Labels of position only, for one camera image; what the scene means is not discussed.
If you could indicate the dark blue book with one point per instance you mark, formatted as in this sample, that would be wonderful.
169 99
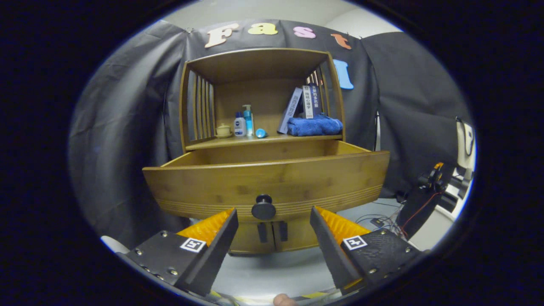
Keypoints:
316 100

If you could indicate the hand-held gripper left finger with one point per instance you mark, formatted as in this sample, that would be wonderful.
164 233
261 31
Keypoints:
219 250

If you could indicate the white rounded object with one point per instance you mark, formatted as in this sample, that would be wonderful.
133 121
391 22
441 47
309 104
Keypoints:
112 245

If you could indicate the white spine book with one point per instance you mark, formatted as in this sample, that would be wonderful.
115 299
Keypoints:
307 102

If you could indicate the dark equipment stand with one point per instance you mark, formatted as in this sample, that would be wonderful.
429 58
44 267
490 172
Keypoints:
418 212

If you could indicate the wooden drawer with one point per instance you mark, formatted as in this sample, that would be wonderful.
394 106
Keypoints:
263 178

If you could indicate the beige lidded cup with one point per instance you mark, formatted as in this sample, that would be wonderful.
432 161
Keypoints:
223 131

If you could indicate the black round drawer knob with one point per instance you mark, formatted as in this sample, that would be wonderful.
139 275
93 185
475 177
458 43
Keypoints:
263 209

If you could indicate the blue folded towel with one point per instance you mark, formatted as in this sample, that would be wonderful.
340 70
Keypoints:
314 126

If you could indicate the wooden countertop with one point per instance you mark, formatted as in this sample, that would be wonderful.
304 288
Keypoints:
272 138

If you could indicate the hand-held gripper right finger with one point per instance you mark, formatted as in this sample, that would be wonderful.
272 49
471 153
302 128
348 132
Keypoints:
329 250

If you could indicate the white lotion bottle blue cap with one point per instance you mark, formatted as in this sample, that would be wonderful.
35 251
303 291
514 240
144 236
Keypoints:
240 127

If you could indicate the black backdrop cloth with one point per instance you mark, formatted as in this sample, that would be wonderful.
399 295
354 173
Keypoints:
127 127

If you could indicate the white panel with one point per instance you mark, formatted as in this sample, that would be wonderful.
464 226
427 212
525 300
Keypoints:
463 144

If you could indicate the blue white cosmetic tube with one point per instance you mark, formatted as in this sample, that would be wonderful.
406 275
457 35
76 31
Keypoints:
261 133

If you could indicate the wooden cabinet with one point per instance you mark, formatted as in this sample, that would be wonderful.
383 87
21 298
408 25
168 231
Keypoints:
263 97

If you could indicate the blue pump bottle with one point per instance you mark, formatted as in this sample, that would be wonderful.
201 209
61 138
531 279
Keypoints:
248 123

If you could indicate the lavender book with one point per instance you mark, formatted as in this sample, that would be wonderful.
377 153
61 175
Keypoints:
291 110

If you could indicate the wooden cabinet door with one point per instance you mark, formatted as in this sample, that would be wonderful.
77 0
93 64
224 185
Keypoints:
248 238
299 233

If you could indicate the black orange device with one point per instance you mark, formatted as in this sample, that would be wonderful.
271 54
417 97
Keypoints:
434 178

